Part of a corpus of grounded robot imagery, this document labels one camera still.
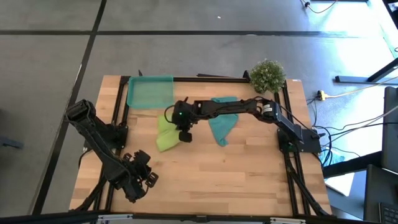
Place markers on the teal microfiber towel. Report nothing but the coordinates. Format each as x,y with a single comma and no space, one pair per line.
222,127

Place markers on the translucent teal plastic basket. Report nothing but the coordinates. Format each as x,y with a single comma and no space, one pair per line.
150,91

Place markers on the white paper sheet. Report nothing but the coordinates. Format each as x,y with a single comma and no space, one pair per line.
340,183

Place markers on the potted green plant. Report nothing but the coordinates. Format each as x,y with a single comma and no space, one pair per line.
267,76

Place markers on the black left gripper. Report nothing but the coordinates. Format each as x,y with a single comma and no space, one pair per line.
136,174

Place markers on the black desk leg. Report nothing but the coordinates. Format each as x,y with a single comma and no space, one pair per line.
351,79

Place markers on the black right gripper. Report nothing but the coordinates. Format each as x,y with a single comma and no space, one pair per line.
186,115

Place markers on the black aluminium table frame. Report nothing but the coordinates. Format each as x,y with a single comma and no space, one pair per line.
211,79

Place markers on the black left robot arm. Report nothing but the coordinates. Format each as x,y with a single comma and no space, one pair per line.
99,146

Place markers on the lime green microfiber towel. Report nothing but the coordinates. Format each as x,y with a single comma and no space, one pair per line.
166,137

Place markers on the black keyboard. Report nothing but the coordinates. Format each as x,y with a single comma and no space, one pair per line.
388,213

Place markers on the grey chair foot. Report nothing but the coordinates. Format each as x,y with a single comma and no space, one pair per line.
11,143

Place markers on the black side desk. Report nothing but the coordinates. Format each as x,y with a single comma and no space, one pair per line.
379,186

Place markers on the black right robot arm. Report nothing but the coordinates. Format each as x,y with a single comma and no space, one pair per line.
236,107

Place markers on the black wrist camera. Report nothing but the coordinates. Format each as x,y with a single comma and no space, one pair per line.
152,180
185,137

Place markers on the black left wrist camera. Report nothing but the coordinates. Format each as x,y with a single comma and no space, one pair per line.
152,180

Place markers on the dark side monitor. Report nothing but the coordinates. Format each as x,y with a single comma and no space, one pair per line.
390,130

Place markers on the black desk beam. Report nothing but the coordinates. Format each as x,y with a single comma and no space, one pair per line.
351,166

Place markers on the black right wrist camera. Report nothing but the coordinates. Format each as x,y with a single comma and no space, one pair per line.
185,137

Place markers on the black aluminium crossbar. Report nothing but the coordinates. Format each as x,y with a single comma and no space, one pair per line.
62,216

